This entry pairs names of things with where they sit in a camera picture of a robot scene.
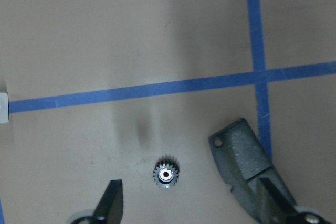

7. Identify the dark grey brake pad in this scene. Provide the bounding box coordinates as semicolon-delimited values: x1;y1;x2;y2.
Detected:
208;118;296;222

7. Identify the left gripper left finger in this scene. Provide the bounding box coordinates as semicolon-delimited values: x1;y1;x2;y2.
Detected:
69;179;123;223

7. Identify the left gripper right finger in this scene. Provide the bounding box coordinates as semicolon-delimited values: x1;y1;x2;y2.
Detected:
258;178;330;223

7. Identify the small black bearing gear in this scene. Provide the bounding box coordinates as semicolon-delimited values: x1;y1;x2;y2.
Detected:
152;155;180;189

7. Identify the white curved plastic bracket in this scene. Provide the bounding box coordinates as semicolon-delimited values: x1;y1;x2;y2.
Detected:
0;92;9;124

